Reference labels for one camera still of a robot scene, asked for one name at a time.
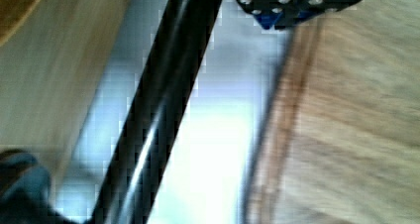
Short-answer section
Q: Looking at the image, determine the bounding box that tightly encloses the black drawer slide rail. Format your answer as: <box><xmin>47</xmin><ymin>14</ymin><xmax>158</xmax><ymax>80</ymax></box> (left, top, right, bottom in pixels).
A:
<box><xmin>86</xmin><ymin>0</ymin><xmax>222</xmax><ymax>224</ymax></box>

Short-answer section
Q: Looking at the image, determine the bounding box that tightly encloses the black blue gripper right finger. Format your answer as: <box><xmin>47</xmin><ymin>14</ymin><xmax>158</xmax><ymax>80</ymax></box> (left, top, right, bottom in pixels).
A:
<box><xmin>237</xmin><ymin>0</ymin><xmax>363</xmax><ymax>30</ymax></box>

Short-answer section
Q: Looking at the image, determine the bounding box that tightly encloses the wooden cutting board tray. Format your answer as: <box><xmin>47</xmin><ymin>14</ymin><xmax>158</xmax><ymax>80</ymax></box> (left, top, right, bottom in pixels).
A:
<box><xmin>0</xmin><ymin>0</ymin><xmax>130</xmax><ymax>183</ymax></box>

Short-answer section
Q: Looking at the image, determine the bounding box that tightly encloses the wooden drawer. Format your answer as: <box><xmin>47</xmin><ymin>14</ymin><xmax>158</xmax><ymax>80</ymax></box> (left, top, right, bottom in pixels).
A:
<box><xmin>244</xmin><ymin>0</ymin><xmax>420</xmax><ymax>224</ymax></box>

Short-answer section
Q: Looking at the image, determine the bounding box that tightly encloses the black blue gripper left finger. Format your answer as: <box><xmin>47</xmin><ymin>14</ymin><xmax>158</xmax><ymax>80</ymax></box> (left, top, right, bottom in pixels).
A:
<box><xmin>0</xmin><ymin>149</ymin><xmax>76</xmax><ymax>224</ymax></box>

